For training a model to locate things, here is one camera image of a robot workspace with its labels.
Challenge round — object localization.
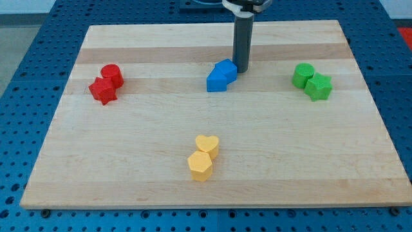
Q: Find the yellow heart block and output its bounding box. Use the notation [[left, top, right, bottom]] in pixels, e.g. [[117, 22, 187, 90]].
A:
[[195, 135, 220, 160]]

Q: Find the green cylinder block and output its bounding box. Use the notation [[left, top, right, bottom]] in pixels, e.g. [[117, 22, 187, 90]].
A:
[[292, 63, 315, 89]]

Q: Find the blue pentagon block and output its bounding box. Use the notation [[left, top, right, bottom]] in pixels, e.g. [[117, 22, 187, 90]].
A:
[[207, 68, 227, 92]]

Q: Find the yellow hexagon block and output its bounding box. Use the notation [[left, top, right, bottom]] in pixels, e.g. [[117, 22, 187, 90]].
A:
[[187, 151, 213, 182]]

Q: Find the red cylinder block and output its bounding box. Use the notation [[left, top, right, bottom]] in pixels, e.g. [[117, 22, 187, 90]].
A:
[[100, 64, 124, 89]]

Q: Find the blue cube block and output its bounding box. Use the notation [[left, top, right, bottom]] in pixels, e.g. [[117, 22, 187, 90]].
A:
[[215, 59, 238, 84]]

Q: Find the red star block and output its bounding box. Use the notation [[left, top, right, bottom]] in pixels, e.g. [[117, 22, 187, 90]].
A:
[[89, 77, 117, 105]]

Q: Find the green star block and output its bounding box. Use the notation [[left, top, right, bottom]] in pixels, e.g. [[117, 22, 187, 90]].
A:
[[304, 73, 333, 101]]

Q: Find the light wooden board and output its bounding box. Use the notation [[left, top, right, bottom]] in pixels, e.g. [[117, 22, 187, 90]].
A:
[[20, 20, 411, 209]]

